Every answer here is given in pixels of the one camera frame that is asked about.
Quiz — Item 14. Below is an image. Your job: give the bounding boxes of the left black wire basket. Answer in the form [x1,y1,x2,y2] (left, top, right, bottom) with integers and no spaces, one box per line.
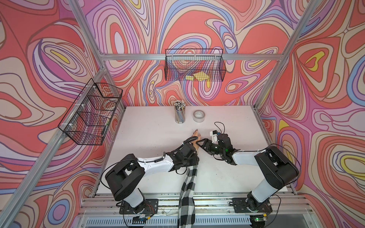
[58,79,123,145]

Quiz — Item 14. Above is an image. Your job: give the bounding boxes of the black wire basket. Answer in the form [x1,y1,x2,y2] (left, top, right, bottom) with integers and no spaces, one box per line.
[164,47,226,82]
[58,79,123,145]

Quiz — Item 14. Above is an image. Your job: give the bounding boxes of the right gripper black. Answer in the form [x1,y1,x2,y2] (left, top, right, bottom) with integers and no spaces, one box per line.
[196,138,225,155]

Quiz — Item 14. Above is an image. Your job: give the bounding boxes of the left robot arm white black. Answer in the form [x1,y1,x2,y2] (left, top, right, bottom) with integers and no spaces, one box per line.
[105,142,199,209]

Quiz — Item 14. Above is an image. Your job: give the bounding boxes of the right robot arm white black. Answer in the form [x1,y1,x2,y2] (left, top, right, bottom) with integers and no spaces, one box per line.
[196,131,299,213]

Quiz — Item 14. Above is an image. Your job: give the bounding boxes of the plaid sleeved forearm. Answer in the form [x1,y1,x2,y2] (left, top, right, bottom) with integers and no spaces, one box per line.
[177,165,198,228]

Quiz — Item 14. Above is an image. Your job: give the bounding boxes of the yellow sticky notes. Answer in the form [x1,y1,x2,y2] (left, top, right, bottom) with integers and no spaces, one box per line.
[185,71,210,81]

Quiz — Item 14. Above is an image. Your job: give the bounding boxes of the back black wire basket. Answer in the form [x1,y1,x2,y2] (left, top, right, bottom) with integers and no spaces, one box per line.
[164,47,226,82]

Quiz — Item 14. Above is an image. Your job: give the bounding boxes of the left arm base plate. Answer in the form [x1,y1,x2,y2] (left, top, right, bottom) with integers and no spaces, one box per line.
[116,199,159,215]

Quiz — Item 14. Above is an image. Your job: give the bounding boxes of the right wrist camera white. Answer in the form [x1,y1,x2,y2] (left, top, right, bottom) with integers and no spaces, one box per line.
[210,130,221,144]

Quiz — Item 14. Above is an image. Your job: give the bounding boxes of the person's hand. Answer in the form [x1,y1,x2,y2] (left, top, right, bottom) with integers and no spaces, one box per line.
[192,129,201,152]

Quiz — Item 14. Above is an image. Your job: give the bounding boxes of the metal pencil cup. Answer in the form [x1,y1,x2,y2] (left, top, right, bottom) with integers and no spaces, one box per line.
[174,100,186,124]

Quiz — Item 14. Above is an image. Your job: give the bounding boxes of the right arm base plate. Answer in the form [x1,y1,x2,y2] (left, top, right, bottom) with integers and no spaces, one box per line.
[228,198,273,214]

